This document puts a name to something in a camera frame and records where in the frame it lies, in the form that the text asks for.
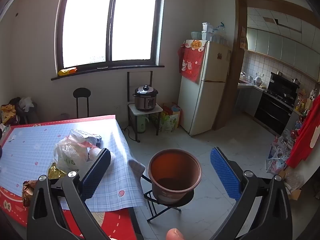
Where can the brown plastic flower pot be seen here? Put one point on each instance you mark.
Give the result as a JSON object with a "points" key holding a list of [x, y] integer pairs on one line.
{"points": [[175, 165]]}

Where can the colourful shopping bags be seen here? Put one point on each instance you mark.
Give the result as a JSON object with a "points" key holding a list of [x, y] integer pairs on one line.
{"points": [[172, 107]]}

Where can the red printed fridge cloth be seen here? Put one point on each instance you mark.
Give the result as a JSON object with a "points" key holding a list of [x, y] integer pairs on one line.
{"points": [[191, 65]]}

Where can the clear plastic containers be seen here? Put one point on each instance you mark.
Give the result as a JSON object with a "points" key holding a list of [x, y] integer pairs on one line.
{"points": [[218, 36]]}

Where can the grey lower kitchen cabinet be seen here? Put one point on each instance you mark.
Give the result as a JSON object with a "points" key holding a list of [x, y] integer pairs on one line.
{"points": [[252, 100]]}

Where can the blue white snack packet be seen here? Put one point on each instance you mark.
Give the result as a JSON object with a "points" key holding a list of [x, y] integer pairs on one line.
{"points": [[82, 133]]}

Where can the yellow snack packet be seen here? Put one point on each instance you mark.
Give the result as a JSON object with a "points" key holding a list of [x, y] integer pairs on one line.
{"points": [[67, 71]]}

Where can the yellow snack bags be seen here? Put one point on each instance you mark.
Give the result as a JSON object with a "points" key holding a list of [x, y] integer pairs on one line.
{"points": [[7, 113]]}

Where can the red hanging garment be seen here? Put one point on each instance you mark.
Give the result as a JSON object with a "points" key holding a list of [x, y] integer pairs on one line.
{"points": [[305, 135]]}

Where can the dark framed window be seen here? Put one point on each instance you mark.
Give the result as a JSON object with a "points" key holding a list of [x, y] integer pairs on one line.
{"points": [[87, 25]]}

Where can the shelf of bottles and packets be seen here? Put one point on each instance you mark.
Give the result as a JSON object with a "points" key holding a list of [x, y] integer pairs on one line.
{"points": [[303, 105]]}

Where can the cream two-door fridge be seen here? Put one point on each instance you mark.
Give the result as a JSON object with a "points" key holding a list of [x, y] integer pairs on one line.
{"points": [[207, 100]]}

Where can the blue plaid tablecloth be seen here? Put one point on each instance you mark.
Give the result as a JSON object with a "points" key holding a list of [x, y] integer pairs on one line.
{"points": [[32, 140]]}

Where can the black built-in stove oven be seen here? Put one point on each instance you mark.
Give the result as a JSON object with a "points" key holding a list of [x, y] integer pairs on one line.
{"points": [[270, 112]]}

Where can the brown wrapper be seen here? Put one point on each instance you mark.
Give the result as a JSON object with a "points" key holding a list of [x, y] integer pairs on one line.
{"points": [[27, 192]]}

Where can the person's right hand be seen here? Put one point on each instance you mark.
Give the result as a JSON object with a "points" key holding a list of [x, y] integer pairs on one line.
{"points": [[175, 234]]}

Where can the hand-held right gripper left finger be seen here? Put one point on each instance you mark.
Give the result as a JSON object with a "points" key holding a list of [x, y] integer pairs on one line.
{"points": [[96, 172]]}

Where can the silver electric pressure cooker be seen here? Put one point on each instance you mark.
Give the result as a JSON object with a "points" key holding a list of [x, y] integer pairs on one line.
{"points": [[146, 100]]}

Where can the pale upper kitchen cabinets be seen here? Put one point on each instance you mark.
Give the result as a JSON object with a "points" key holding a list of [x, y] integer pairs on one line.
{"points": [[275, 45]]}

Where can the white crumpled plastic bag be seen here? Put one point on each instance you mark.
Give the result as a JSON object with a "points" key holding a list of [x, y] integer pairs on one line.
{"points": [[26, 103]]}

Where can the clear plastic bag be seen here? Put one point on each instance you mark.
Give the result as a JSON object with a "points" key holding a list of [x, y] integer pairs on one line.
{"points": [[67, 152]]}

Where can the white kettle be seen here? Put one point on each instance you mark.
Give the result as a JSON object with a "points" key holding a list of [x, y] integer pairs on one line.
{"points": [[258, 80]]}

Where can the gold foil wrapper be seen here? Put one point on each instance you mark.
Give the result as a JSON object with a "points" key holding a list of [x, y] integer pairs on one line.
{"points": [[55, 172]]}

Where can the white storage box stack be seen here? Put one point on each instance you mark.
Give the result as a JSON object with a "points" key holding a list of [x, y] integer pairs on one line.
{"points": [[206, 31]]}

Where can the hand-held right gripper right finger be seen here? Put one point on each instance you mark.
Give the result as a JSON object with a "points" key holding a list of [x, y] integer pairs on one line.
{"points": [[225, 175]]}

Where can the black range hood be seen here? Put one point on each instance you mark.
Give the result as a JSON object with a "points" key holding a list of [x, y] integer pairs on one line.
{"points": [[282, 85]]}

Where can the yellow wall notice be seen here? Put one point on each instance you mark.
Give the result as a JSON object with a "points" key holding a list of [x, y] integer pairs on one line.
{"points": [[243, 38]]}

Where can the dark round side table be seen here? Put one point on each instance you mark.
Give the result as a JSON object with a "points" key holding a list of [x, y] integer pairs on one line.
{"points": [[30, 116]]}

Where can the green electric kettle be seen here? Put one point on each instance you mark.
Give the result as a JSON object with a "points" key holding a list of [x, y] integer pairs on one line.
{"points": [[142, 125]]}

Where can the brown wooden door frame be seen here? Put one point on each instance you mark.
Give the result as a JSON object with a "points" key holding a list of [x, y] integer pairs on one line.
{"points": [[230, 92]]}

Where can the pile of plastic bags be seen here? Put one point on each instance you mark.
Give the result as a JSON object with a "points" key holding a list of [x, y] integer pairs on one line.
{"points": [[277, 155]]}

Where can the black folding chair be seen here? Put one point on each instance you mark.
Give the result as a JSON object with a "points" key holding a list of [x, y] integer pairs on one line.
{"points": [[162, 208]]}

